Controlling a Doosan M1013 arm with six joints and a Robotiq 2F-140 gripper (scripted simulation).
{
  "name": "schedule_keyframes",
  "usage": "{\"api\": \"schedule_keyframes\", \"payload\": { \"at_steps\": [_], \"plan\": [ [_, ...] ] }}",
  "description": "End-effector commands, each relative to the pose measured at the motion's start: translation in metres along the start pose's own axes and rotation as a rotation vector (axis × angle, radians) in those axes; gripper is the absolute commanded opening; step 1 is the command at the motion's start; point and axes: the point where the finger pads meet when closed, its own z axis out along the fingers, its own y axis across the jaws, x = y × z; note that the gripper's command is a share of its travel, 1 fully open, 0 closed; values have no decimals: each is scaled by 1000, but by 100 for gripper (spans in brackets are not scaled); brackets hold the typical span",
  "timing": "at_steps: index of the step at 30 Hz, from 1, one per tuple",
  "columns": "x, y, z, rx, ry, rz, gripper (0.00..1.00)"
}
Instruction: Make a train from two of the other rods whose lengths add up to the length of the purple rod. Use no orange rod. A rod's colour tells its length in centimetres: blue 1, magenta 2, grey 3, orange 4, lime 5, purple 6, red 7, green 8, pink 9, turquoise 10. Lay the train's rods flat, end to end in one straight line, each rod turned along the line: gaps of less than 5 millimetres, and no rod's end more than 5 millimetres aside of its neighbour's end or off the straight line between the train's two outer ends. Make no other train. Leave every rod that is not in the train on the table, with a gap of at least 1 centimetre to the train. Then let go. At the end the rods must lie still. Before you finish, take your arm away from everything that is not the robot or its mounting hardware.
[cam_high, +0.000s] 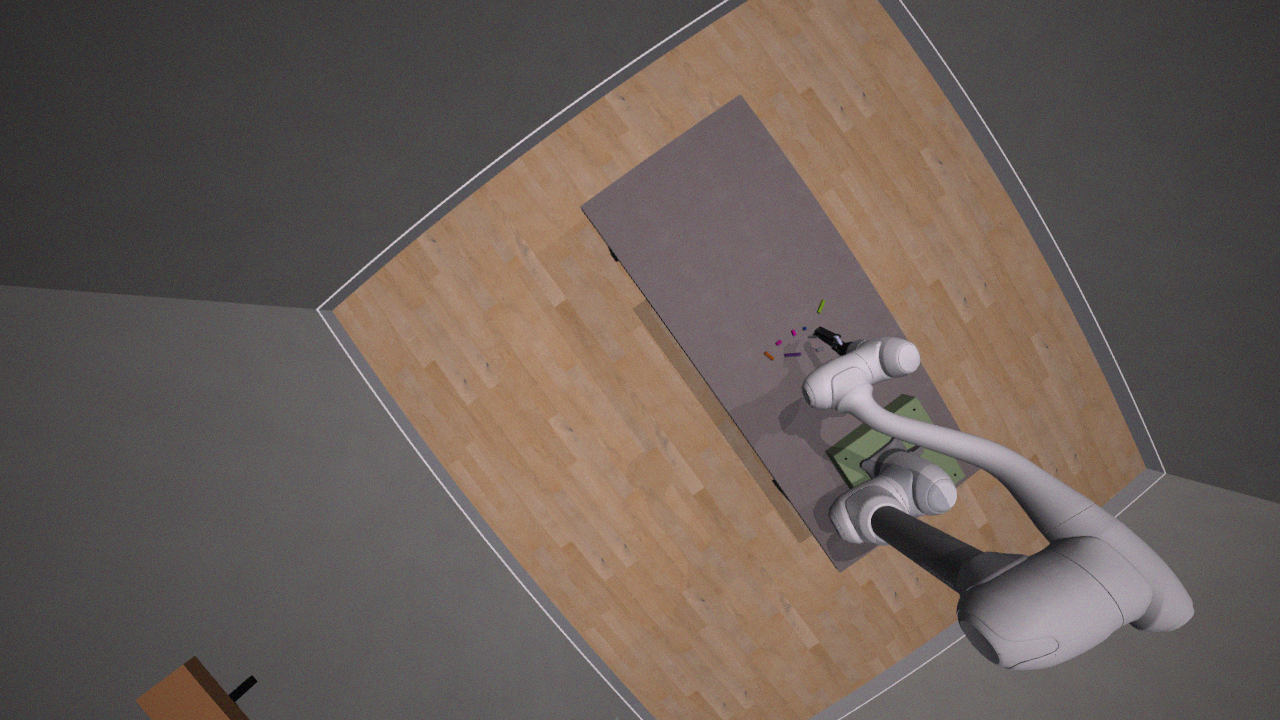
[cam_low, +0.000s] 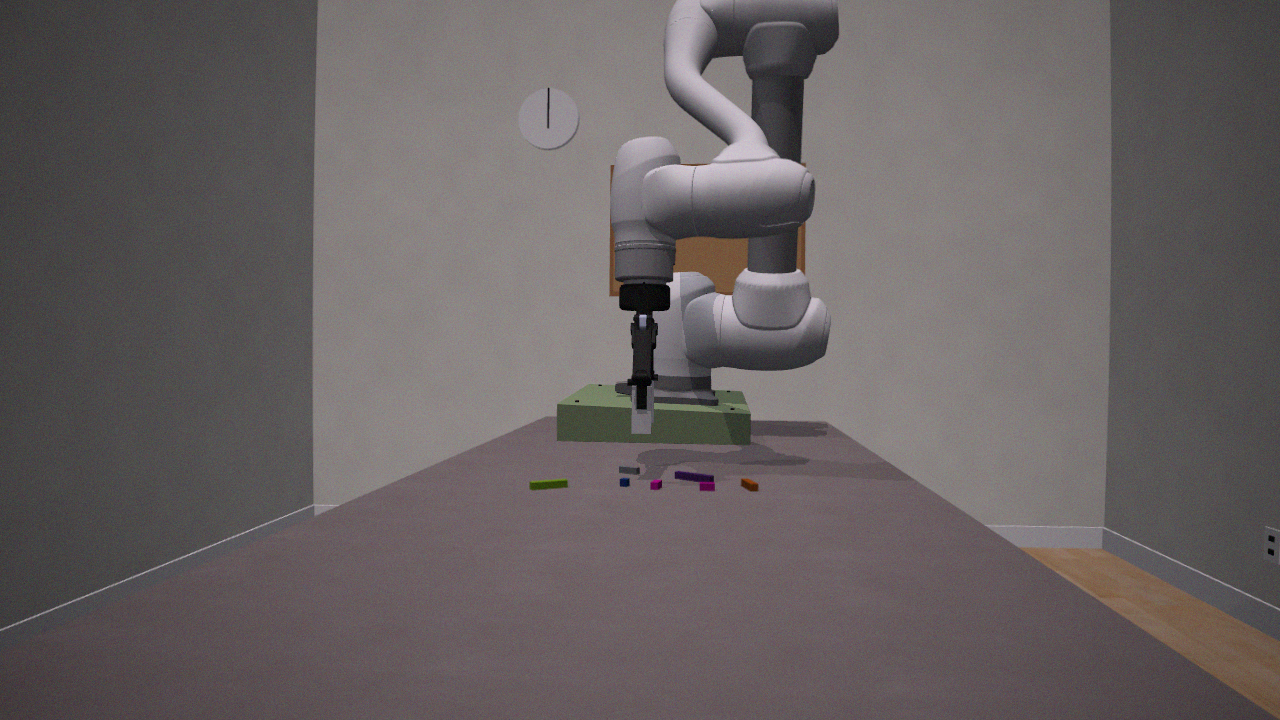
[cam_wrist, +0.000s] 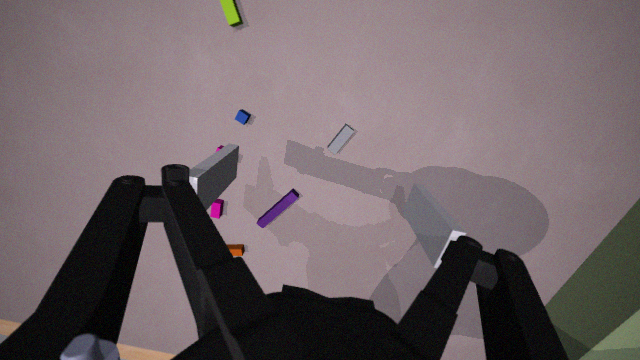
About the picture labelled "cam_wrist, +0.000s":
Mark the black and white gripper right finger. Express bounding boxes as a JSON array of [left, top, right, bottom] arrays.
[[373, 183, 569, 360]]

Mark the lime green rod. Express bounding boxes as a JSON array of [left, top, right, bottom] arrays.
[[220, 0, 243, 27]]

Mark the orange rod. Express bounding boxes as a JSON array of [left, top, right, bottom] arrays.
[[226, 244, 245, 256]]

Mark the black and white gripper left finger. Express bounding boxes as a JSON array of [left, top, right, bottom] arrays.
[[0, 143, 308, 360]]

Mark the purple rod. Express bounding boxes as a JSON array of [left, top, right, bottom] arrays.
[[257, 189, 299, 229]]

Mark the small blue cube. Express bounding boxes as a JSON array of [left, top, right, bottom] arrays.
[[235, 109, 251, 124]]

